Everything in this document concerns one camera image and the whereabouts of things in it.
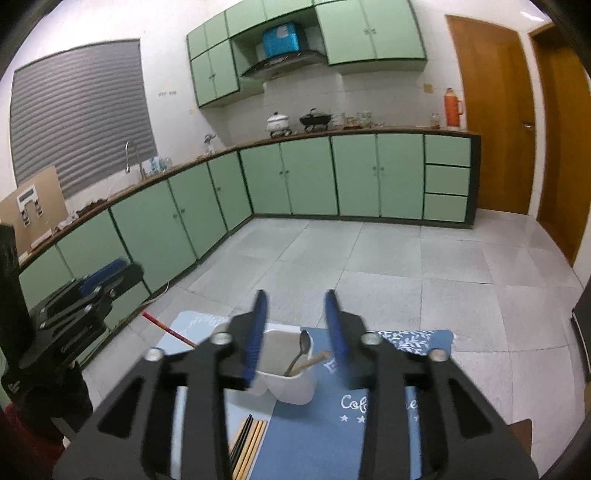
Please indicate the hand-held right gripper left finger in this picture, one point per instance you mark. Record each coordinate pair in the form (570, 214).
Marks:
(255, 337)

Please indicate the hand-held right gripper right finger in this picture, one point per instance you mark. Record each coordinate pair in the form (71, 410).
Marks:
(337, 341)

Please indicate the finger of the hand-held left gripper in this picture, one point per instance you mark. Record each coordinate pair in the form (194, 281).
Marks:
(104, 274)
(129, 275)

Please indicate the wooden chopstick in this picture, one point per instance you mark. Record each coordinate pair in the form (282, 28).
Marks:
(318, 357)

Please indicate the white utensil holder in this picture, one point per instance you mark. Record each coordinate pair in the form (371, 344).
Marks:
(286, 387)

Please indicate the red chopstick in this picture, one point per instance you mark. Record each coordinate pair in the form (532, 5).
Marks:
(166, 327)

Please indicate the black chopstick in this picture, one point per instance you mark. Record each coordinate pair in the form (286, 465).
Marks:
(249, 436)
(244, 429)

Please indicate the metal spoon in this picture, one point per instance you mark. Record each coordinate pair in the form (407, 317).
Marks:
(305, 341)

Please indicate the green base cabinets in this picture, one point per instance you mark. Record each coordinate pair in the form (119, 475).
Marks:
(355, 175)
(152, 221)

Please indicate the blue printed placemat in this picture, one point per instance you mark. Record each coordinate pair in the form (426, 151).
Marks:
(323, 429)

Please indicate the cardboard sheet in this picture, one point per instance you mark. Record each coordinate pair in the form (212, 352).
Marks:
(46, 203)

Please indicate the small plastic bottles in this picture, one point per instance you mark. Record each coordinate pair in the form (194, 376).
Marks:
(159, 164)

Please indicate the metal faucet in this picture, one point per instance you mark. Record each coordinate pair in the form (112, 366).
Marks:
(128, 157)

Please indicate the grey window blind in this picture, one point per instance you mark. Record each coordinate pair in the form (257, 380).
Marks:
(78, 115)

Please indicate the white cooking pot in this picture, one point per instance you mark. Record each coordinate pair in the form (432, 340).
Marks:
(278, 122)

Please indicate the black wok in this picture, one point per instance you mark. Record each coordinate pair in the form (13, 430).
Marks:
(316, 120)

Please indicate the glass jar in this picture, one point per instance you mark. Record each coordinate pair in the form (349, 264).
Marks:
(435, 121)

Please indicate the black range hood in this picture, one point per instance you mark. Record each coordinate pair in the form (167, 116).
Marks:
(281, 64)

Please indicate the orange thermos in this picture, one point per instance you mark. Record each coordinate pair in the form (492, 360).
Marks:
(453, 108)

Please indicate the wooden door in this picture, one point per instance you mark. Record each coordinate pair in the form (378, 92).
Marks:
(489, 115)
(563, 161)

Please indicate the blue box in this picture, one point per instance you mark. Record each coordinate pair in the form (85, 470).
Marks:
(281, 39)

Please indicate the green wall cabinet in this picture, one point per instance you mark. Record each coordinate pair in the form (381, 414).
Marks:
(369, 32)
(272, 11)
(214, 69)

